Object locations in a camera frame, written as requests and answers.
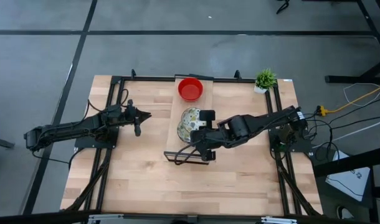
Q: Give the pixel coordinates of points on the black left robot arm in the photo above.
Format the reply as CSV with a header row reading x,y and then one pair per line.
x,y
68,132

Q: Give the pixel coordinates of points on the black frame clamp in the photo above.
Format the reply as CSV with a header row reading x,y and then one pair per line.
x,y
237,74
133,74

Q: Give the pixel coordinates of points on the black stand foot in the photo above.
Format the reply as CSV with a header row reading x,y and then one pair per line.
x,y
284,4

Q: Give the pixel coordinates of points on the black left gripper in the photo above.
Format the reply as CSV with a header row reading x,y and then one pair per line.
x,y
129,115

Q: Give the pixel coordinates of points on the black aluminium table frame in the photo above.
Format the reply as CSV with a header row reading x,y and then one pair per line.
x,y
146,78

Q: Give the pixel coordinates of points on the red mini bowl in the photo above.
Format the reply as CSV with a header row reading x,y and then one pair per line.
x,y
190,89

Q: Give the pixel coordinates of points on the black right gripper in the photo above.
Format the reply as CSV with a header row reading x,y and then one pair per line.
x,y
221,133

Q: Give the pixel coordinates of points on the black chair foot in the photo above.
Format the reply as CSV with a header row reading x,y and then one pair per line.
x,y
0,142

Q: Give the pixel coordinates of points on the white box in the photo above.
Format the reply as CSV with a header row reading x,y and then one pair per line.
x,y
349,183

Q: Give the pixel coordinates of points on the black desk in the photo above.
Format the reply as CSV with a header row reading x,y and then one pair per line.
x,y
349,163

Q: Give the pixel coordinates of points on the black desk leg frame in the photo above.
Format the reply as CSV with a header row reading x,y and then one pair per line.
x,y
349,79

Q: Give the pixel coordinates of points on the black overhead frame beam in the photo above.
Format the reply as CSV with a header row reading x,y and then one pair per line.
x,y
37,217

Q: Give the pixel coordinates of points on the small green potted plant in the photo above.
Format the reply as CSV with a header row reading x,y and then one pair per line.
x,y
265,80

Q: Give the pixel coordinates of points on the silver beam bracket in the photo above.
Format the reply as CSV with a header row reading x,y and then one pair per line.
x,y
99,218
278,220

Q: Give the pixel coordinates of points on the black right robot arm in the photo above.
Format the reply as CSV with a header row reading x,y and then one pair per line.
x,y
261,119

